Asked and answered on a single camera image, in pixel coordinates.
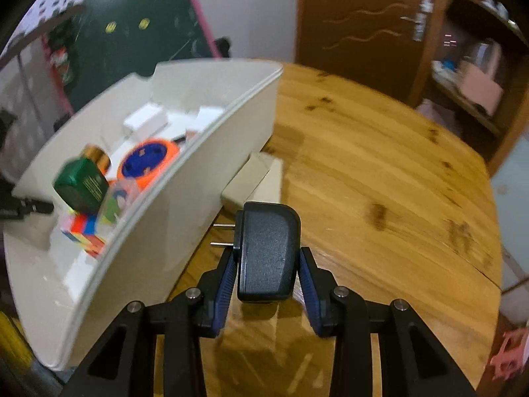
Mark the colourful puzzle cube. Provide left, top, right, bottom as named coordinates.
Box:
left=60, top=211, right=106, bottom=259

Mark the silver door handle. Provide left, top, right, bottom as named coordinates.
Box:
left=400, top=0, right=432, bottom=42

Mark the small red green box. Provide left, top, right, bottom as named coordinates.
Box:
left=52, top=47, right=76, bottom=86

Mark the white printed paper board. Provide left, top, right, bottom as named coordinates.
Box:
left=0, top=0, right=85, bottom=52

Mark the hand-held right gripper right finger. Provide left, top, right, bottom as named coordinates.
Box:
left=298, top=247, right=480, bottom=397

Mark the orange round case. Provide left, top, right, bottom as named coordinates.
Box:
left=117, top=138, right=180, bottom=191

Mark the beige wedge-shaped box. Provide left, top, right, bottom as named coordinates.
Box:
left=220, top=152, right=284, bottom=211

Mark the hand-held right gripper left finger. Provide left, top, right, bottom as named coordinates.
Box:
left=61, top=248, right=238, bottom=397

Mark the white plastic storage bin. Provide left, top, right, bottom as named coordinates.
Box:
left=3, top=60, right=284, bottom=373

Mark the green bottle with gold cap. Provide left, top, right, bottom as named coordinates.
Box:
left=52, top=144, right=112, bottom=213

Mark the clear plastic container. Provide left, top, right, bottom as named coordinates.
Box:
left=97, top=178, right=139, bottom=224

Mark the pink folded cloth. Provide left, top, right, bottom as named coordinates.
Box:
left=417, top=99, right=459, bottom=133

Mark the pink plastic stool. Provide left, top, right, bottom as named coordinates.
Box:
left=490, top=329, right=529, bottom=381

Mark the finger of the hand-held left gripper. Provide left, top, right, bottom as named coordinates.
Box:
left=0, top=196, right=54, bottom=221

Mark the green chalkboard with pink frame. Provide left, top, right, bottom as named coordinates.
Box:
left=41, top=0, right=222, bottom=112

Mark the black power adapter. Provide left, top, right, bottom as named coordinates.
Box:
left=210, top=201, right=301, bottom=302

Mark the white square box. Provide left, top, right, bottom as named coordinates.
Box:
left=123, top=105, right=166, bottom=135

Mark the brown wooden door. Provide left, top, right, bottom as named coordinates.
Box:
left=295, top=0, right=449, bottom=100

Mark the pink basket with handle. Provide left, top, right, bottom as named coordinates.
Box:
left=455, top=39, right=505, bottom=116

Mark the brown wooden shelf cabinet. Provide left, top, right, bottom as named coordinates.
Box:
left=407, top=0, right=529, bottom=174

